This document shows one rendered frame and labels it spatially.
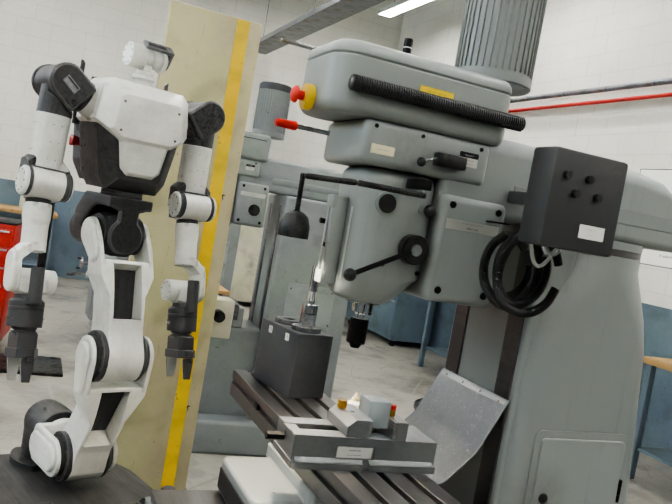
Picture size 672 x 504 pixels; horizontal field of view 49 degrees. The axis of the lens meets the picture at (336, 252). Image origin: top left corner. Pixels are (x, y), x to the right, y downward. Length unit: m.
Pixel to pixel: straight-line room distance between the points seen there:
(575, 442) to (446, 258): 0.59
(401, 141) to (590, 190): 0.42
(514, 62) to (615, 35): 6.05
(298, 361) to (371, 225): 0.58
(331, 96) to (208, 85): 1.84
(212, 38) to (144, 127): 1.41
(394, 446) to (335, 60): 0.86
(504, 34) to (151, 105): 0.96
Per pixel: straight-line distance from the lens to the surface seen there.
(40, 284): 2.03
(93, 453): 2.28
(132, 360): 2.11
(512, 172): 1.86
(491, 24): 1.90
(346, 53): 1.65
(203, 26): 3.47
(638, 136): 7.31
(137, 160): 2.12
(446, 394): 2.08
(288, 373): 2.13
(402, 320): 9.15
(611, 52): 7.89
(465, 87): 1.76
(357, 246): 1.70
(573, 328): 1.93
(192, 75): 3.43
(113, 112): 2.09
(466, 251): 1.79
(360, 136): 1.67
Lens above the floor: 1.51
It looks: 3 degrees down
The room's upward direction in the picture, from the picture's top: 10 degrees clockwise
